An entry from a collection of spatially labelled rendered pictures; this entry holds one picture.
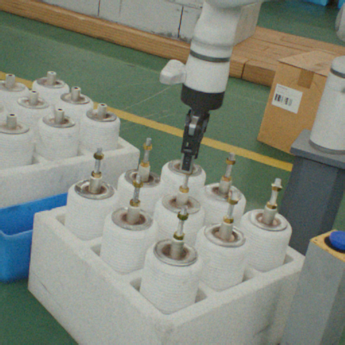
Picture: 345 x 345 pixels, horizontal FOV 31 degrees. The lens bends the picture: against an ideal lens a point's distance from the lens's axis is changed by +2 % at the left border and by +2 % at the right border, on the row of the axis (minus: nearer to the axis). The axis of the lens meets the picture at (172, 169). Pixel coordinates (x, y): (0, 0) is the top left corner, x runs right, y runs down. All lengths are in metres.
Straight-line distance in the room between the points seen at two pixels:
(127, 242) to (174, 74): 0.30
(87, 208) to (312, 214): 0.58
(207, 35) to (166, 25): 2.12
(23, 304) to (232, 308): 0.43
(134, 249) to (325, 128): 0.57
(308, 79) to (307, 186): 0.72
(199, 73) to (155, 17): 2.13
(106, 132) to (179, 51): 1.59
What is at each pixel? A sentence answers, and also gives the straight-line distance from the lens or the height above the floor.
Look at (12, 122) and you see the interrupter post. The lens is 1.39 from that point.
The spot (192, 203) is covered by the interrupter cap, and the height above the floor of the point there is 0.25.
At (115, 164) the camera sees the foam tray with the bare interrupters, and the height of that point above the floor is 0.15.
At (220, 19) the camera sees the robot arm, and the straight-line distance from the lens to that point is 1.04.
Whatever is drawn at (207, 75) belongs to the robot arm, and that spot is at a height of 0.52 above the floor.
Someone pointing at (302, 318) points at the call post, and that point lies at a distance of 1.09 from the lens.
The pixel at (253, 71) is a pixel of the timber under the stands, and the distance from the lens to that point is 2.93.
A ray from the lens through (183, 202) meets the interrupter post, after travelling 1.15.
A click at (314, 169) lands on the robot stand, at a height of 0.26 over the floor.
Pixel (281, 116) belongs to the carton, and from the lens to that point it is 2.19.
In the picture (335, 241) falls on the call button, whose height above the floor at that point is 0.33.
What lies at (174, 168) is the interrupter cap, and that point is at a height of 0.25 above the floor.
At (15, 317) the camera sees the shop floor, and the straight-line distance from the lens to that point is 1.26.
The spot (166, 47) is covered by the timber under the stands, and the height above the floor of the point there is 0.05.
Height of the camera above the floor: 0.80
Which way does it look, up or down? 25 degrees down
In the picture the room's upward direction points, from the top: 10 degrees clockwise
